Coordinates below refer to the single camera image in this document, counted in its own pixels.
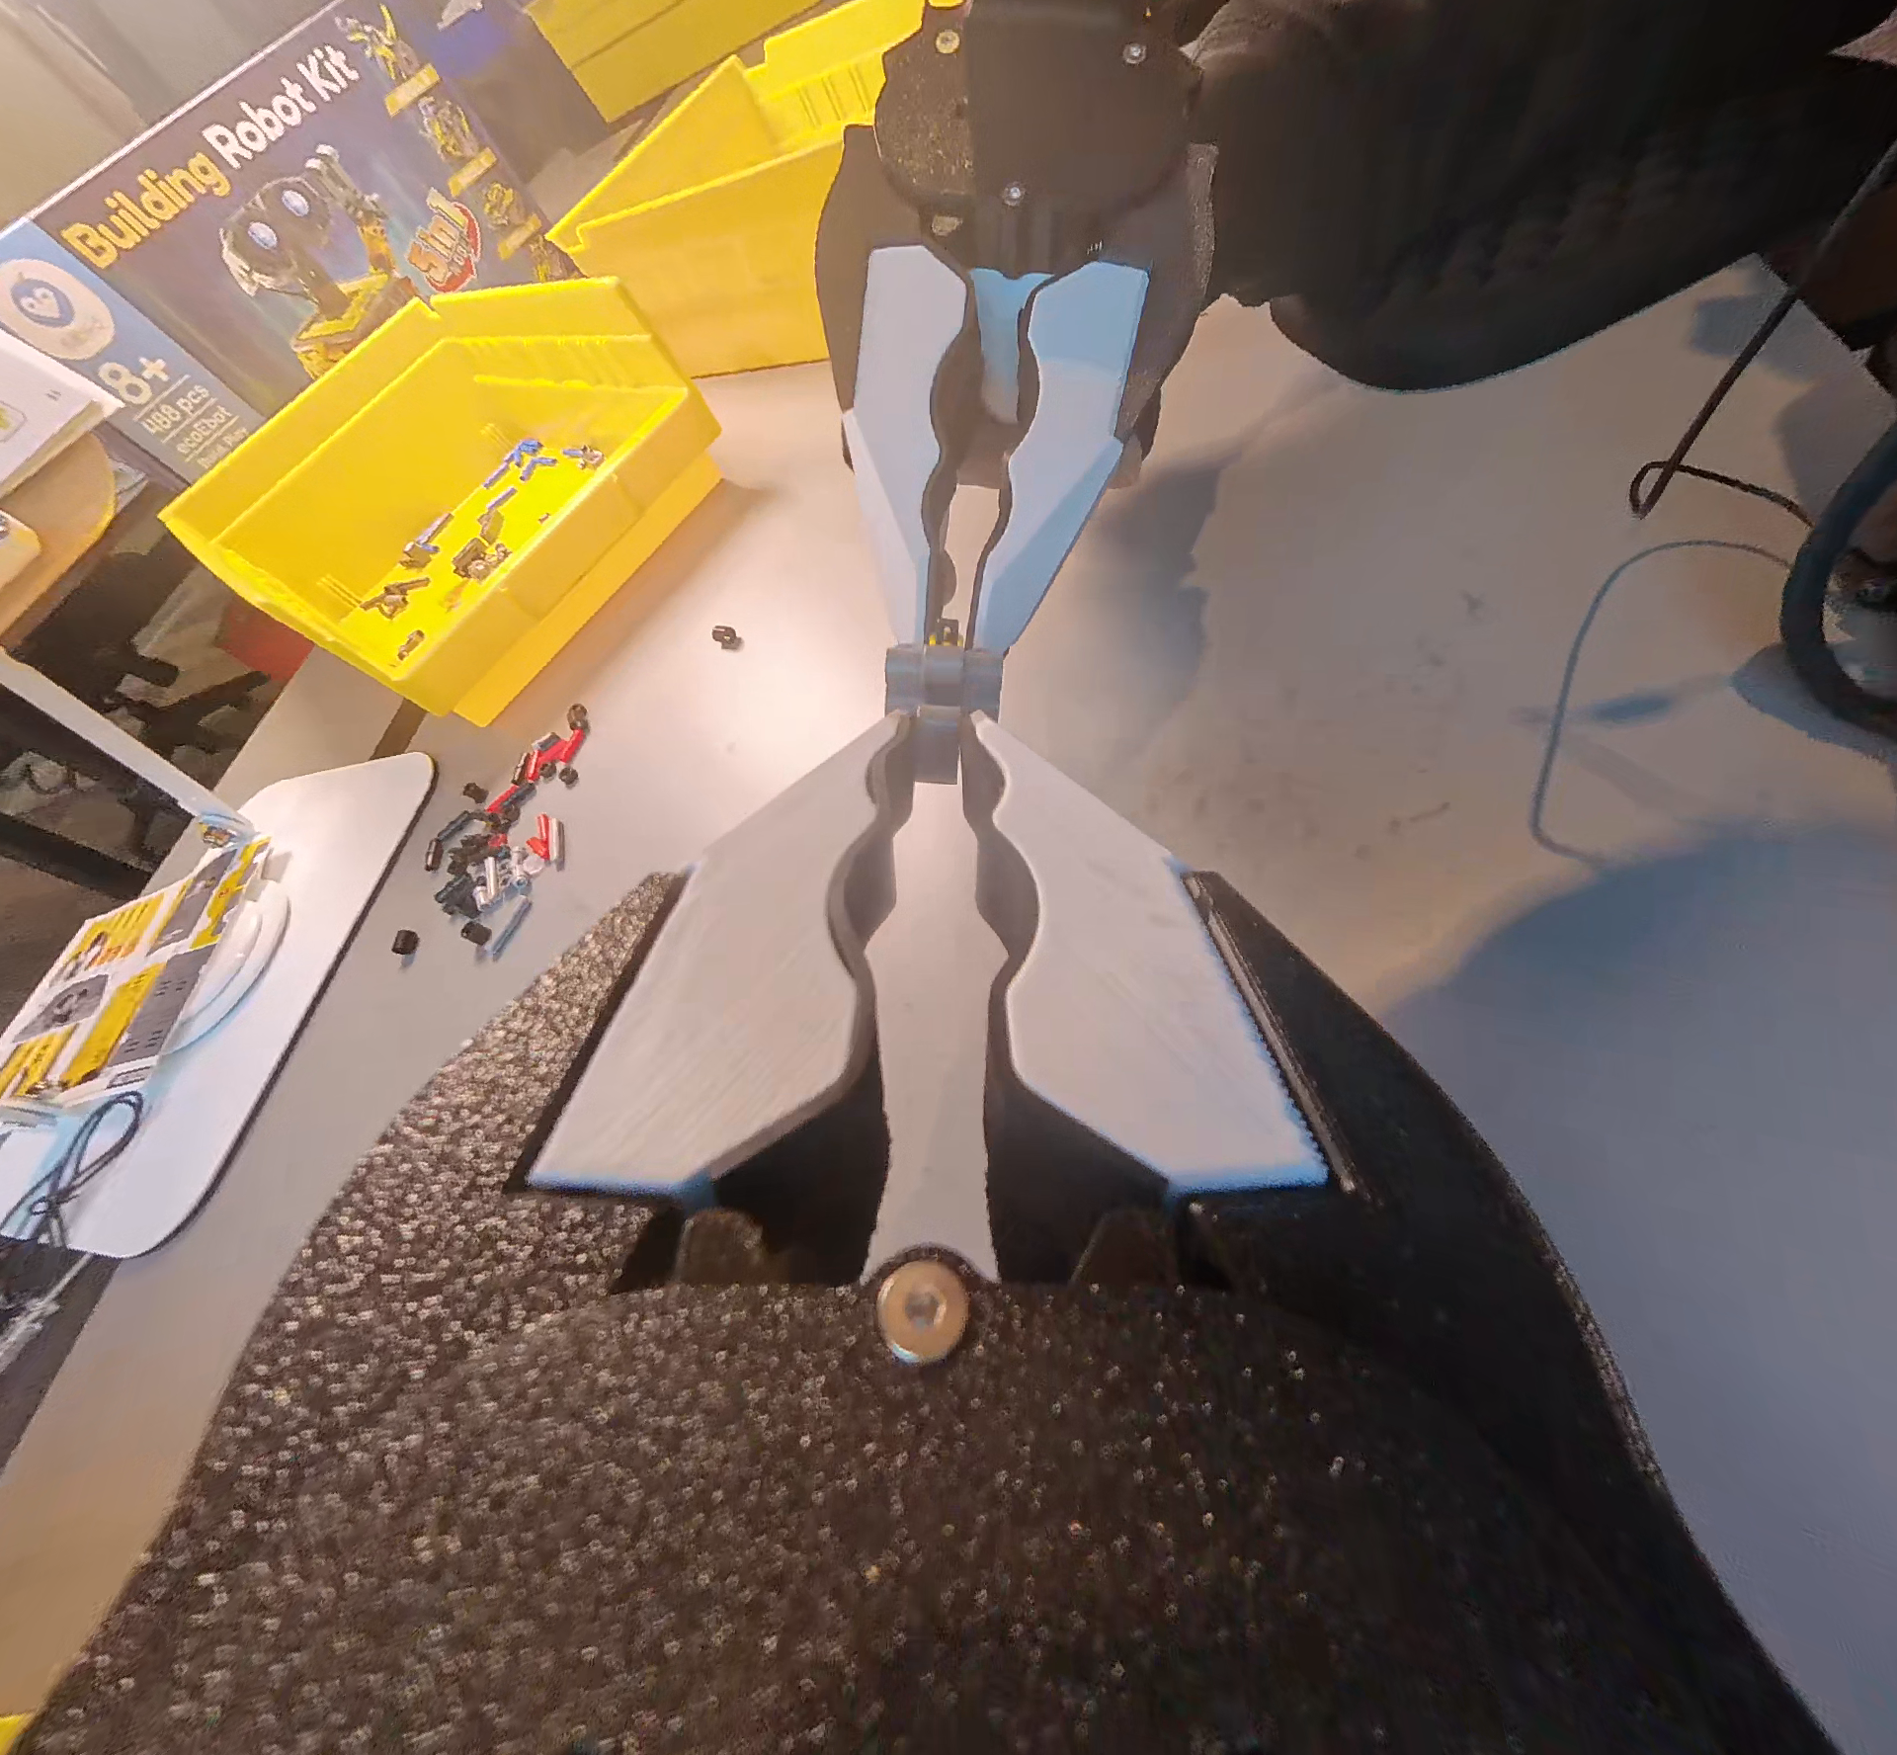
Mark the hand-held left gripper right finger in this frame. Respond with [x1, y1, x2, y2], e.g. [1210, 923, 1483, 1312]
[960, 713, 1330, 1202]

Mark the grey angled beam assembly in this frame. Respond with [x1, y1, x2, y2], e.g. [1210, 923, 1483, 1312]
[885, 643, 1001, 786]

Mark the thin grey cable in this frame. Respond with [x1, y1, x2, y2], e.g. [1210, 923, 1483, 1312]
[1532, 540, 1796, 867]

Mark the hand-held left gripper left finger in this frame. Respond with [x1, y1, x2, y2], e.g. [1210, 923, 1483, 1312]
[526, 714, 912, 1202]

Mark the building manual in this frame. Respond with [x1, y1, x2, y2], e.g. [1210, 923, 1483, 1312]
[0, 348, 122, 490]

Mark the printed instruction booklet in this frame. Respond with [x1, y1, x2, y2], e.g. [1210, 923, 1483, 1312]
[0, 821, 282, 1120]

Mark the black cable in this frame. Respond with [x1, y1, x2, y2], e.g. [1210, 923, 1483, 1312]
[0, 1096, 149, 1246]

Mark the heap of blue grey parts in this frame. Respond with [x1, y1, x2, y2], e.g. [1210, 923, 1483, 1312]
[361, 439, 608, 660]

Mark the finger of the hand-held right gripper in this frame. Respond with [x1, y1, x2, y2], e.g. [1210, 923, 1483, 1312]
[966, 262, 1154, 660]
[840, 243, 976, 668]

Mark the colourful toy kit box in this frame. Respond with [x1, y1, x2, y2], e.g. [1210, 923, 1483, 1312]
[0, 0, 579, 498]

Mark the pile of red black parts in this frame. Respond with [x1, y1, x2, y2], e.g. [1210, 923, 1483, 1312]
[391, 707, 592, 961]

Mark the person's right forearm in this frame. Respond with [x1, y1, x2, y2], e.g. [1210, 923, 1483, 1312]
[1185, 0, 1897, 394]

